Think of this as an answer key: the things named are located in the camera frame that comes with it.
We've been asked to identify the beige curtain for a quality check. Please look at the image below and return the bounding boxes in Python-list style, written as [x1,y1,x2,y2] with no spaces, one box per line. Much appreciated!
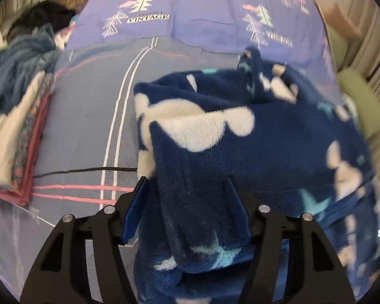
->
[348,0,380,118]

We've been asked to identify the purple tree print bedsheet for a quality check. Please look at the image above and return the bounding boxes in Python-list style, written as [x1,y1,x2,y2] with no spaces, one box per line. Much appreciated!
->
[63,0,340,84]

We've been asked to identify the green bedding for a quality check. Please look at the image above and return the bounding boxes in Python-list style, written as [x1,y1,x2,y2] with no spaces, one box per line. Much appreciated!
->
[327,28,349,68]

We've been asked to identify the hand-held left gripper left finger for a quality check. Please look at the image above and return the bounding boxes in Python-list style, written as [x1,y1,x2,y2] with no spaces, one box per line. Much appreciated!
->
[19,176,149,304]

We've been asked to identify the grey striped duvet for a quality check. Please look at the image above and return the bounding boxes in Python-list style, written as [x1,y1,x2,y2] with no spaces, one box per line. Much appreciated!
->
[0,36,241,295]

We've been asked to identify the teal fleece cloth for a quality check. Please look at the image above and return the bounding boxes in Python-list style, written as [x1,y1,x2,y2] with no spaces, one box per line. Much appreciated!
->
[0,24,63,118]

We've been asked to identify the pile of folded clothes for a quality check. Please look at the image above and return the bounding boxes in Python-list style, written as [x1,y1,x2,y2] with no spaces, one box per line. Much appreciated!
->
[0,73,57,207]

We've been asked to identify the green pillow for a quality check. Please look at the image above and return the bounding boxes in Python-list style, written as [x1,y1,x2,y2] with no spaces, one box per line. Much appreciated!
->
[338,69,380,140]

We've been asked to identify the black cable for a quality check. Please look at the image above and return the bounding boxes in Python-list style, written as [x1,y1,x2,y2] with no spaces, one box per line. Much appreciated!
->
[35,166,139,178]

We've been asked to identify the navy fleece garment white spots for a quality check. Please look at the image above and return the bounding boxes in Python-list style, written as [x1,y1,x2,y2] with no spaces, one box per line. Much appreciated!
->
[133,47,380,304]

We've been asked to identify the black cloth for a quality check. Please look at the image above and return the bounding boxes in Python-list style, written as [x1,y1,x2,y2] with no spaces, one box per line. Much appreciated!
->
[8,0,77,39]

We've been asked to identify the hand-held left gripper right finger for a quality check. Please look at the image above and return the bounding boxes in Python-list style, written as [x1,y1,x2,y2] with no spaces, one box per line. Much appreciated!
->
[225,177,357,304]

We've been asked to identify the white cloth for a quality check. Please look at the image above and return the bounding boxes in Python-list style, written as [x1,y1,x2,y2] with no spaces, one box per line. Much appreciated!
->
[0,71,47,188]

